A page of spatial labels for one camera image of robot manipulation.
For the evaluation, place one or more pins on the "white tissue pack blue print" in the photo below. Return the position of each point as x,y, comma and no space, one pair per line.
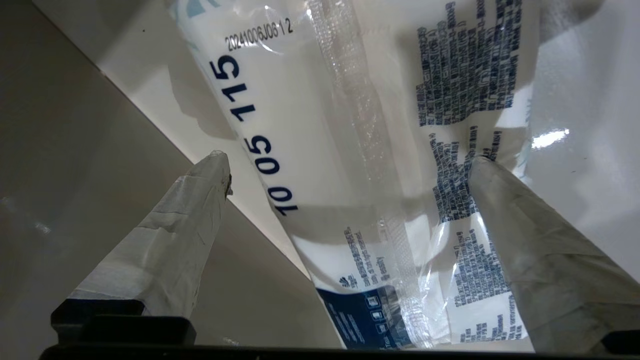
350,150

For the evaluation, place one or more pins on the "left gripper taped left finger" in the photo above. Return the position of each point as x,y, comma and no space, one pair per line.
175,240

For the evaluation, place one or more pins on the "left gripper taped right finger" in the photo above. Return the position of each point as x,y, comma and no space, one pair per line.
550,265

